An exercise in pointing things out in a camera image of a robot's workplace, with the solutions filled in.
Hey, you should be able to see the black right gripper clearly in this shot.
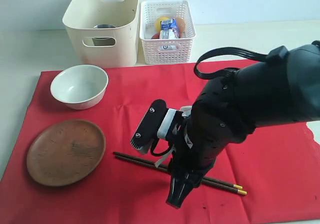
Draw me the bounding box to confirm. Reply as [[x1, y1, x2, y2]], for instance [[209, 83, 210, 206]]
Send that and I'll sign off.
[[166, 113, 230, 208]]

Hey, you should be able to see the red sausage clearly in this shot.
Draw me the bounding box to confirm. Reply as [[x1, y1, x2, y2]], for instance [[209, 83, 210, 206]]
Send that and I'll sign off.
[[152, 33, 160, 39]]

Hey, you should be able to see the blue white milk carton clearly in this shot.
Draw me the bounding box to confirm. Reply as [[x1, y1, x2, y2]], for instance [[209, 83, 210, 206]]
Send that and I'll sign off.
[[159, 19, 180, 51]]

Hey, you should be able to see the brown egg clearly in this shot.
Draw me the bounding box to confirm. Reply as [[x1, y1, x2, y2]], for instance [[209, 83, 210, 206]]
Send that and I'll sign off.
[[175, 17, 186, 34]]

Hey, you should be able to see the stainless steel cup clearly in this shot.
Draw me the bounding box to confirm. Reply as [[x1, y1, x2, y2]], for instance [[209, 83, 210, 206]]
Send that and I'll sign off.
[[92, 24, 116, 47]]

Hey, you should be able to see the red tablecloth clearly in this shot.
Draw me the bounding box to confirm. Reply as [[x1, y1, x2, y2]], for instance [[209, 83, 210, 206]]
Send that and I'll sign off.
[[0, 64, 320, 223]]

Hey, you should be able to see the round wooden plate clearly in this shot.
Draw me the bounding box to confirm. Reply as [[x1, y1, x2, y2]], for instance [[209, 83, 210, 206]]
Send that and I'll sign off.
[[26, 119, 106, 187]]

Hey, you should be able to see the white perforated plastic basket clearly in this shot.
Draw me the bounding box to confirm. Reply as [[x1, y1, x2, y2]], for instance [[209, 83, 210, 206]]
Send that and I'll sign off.
[[139, 0, 196, 65]]

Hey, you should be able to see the white ceramic bowl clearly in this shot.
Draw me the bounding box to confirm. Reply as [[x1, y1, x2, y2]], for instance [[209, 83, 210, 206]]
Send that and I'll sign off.
[[50, 65, 109, 110]]

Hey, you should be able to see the large cream plastic bin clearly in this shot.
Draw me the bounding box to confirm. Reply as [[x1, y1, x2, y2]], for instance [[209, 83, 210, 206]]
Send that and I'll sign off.
[[62, 0, 140, 68]]

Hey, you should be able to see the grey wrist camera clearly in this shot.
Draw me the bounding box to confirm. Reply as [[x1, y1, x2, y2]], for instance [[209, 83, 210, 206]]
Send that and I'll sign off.
[[130, 99, 177, 156]]

